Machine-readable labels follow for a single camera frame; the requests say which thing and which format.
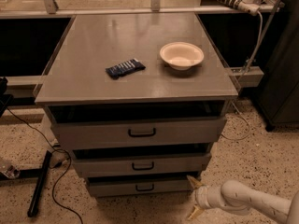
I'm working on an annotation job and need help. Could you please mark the white paper bowl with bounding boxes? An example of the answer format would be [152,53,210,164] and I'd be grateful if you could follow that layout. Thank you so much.
[160,42,205,71]

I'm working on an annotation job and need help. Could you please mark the dark cabinet at right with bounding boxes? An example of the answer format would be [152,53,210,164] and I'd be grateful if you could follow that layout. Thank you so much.
[253,0,299,132]

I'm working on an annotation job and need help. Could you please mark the black floor bar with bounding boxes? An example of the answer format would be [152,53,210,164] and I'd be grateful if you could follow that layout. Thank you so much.
[27,151,52,217]

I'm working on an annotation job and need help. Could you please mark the grey drawer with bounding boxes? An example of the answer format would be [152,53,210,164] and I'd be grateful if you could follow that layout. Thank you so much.
[73,153,211,177]
[87,175,192,197]
[51,118,226,150]

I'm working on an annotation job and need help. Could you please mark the grey top drawer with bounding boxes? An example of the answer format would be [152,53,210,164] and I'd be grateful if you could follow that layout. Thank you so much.
[51,118,226,150]

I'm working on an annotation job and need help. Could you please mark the dark blue snack packet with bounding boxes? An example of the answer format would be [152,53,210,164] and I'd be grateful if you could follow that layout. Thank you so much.
[106,59,146,79]

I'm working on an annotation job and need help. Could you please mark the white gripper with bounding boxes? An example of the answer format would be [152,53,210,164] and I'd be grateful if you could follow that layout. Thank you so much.
[187,175,219,220]

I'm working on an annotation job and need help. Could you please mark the grey middle drawer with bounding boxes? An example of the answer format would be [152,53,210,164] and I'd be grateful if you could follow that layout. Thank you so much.
[73,153,211,177]

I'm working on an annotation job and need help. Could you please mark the grey bottom drawer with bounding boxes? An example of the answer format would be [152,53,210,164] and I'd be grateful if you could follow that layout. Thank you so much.
[87,175,192,197]

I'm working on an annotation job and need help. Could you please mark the black device at left edge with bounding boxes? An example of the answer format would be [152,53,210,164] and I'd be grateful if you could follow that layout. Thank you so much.
[0,77,13,117]

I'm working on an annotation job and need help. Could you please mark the white power strip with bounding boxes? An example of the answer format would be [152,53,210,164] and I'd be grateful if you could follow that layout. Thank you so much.
[217,0,260,16]

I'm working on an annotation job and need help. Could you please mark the clear plastic bottle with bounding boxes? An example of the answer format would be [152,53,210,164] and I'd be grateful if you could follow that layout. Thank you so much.
[0,158,21,179]

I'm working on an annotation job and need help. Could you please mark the grey drawer cabinet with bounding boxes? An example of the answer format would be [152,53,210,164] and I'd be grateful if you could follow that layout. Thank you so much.
[36,13,237,186]

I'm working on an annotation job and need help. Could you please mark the white power cable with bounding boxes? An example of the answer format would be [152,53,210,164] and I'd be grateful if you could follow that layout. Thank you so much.
[220,10,264,142]

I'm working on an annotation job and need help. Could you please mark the aluminium frame rail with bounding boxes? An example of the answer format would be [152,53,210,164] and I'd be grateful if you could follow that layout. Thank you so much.
[0,3,285,20]

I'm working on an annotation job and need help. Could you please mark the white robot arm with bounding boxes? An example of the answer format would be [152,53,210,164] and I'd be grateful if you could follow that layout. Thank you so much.
[187,175,299,224]

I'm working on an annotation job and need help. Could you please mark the black floor cable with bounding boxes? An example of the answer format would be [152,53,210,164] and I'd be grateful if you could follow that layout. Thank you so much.
[6,106,84,224]

